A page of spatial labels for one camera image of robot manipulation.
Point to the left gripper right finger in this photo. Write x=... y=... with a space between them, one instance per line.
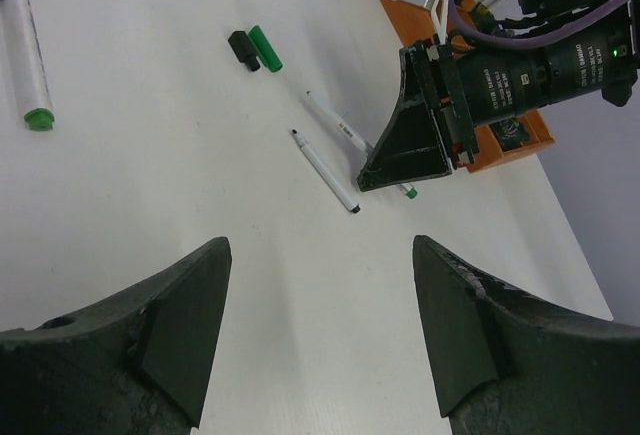
x=504 y=361

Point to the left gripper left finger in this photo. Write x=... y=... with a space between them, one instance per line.
x=136 y=362

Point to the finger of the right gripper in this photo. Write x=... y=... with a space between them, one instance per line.
x=410 y=148

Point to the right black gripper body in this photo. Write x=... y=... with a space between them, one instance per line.
x=451 y=108

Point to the black marker pen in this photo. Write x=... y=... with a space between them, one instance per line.
x=319 y=165

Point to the green pen cap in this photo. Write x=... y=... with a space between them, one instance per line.
x=265 y=50

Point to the black pen cap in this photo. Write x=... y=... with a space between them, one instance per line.
x=244 y=50

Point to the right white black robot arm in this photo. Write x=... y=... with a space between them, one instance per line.
x=473 y=70

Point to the dark green rolled sock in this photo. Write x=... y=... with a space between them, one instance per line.
x=510 y=134

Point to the green capped marker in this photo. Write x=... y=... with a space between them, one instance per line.
x=26 y=65

